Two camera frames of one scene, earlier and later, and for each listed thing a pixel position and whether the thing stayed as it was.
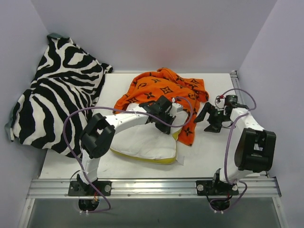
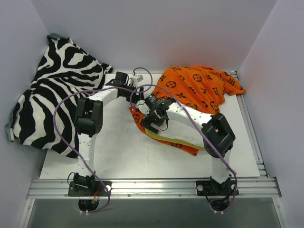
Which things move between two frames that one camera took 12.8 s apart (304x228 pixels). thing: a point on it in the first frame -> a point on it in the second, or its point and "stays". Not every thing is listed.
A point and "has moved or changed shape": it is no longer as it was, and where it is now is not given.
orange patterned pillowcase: (163, 82) has moved or changed shape
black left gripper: (165, 119) -> (132, 95)
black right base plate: (211, 187) stays
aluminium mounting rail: (257, 187) stays
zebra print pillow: (67, 78) stays
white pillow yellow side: (146, 143) -> (187, 134)
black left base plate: (77, 188) stays
